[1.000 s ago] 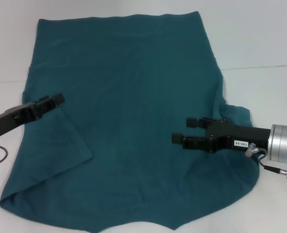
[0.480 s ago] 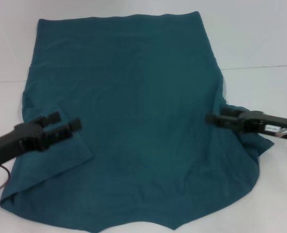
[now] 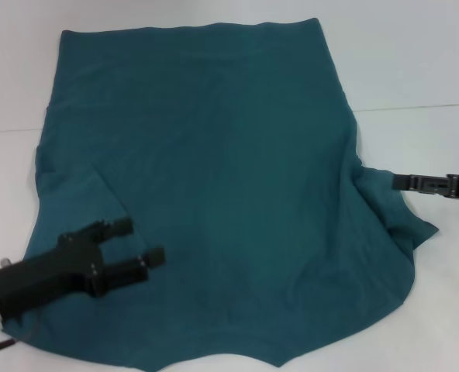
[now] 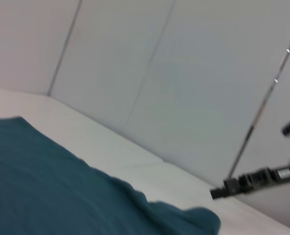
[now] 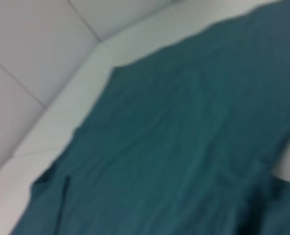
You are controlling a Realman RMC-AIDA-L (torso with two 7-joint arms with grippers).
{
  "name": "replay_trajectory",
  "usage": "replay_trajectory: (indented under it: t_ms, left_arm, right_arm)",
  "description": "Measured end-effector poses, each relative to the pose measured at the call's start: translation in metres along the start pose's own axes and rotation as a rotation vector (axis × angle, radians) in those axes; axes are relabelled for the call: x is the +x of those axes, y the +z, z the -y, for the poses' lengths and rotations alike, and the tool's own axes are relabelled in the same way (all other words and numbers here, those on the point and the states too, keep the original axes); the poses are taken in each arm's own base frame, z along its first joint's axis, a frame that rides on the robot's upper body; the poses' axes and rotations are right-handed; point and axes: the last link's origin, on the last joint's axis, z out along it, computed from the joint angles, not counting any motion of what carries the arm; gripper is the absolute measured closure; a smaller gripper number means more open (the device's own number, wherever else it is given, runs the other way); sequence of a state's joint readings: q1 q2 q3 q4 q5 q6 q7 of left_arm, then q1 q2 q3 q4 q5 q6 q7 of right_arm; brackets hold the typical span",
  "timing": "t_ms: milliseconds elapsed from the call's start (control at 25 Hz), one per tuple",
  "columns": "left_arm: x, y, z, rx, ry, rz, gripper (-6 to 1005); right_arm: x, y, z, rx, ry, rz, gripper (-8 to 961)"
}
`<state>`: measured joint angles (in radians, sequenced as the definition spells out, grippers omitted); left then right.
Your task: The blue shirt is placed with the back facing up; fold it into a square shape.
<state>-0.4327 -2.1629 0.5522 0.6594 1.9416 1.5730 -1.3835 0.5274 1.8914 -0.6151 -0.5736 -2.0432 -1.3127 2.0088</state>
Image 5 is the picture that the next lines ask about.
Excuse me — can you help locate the teal blue shirt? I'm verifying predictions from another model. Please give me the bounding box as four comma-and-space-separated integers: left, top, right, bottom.
9, 0, 290, 235

